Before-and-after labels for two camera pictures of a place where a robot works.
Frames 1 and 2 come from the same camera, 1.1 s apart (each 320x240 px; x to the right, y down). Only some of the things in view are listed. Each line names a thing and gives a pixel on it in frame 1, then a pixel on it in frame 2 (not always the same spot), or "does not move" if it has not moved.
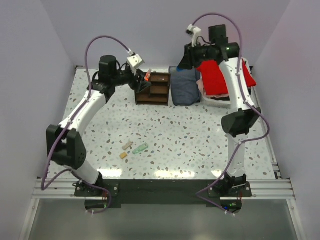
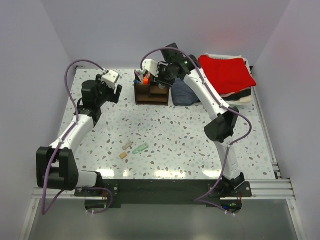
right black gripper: (189, 61) -> (160, 80)
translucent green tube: (140, 148) does not move
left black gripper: (141, 84) -> (114, 98)
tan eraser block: (123, 155) does not move
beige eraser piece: (127, 145) does not move
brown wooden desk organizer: (157, 93) does not move
